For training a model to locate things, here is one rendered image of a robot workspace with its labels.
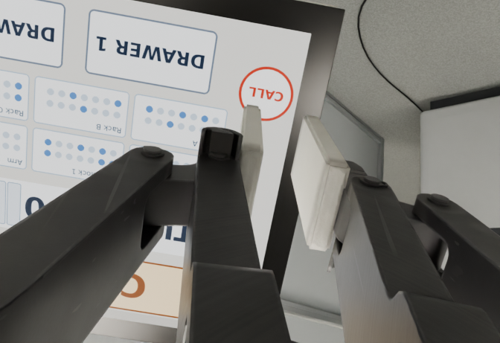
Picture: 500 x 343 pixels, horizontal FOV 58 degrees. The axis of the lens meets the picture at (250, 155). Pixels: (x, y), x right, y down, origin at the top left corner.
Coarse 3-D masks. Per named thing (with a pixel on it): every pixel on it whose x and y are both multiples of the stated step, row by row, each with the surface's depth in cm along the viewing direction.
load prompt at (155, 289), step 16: (144, 272) 38; (160, 272) 38; (176, 272) 38; (128, 288) 39; (144, 288) 39; (160, 288) 39; (176, 288) 39; (112, 304) 39; (128, 304) 39; (144, 304) 39; (160, 304) 39; (176, 304) 39
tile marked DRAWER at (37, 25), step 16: (0, 0) 32; (16, 0) 32; (32, 0) 32; (48, 0) 32; (0, 16) 32; (16, 16) 32; (32, 16) 32; (48, 16) 32; (64, 16) 32; (0, 32) 33; (16, 32) 33; (32, 32) 33; (48, 32) 33; (64, 32) 33; (0, 48) 33; (16, 48) 33; (32, 48) 33; (48, 48) 33; (64, 48) 33; (32, 64) 33; (48, 64) 33
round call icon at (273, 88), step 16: (256, 64) 33; (240, 80) 34; (256, 80) 34; (272, 80) 34; (288, 80) 34; (240, 96) 34; (256, 96) 34; (272, 96) 34; (288, 96) 34; (240, 112) 34; (272, 112) 34; (288, 112) 34
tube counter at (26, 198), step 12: (0, 180) 36; (12, 180) 36; (0, 192) 36; (12, 192) 36; (24, 192) 36; (36, 192) 36; (48, 192) 36; (60, 192) 36; (0, 204) 37; (12, 204) 37; (24, 204) 37; (36, 204) 37; (0, 216) 37; (12, 216) 37; (24, 216) 37
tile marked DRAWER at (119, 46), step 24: (96, 24) 32; (120, 24) 32; (144, 24) 32; (168, 24) 32; (96, 48) 33; (120, 48) 33; (144, 48) 33; (168, 48) 33; (192, 48) 33; (216, 48) 33; (96, 72) 34; (120, 72) 34; (144, 72) 33; (168, 72) 33; (192, 72) 33
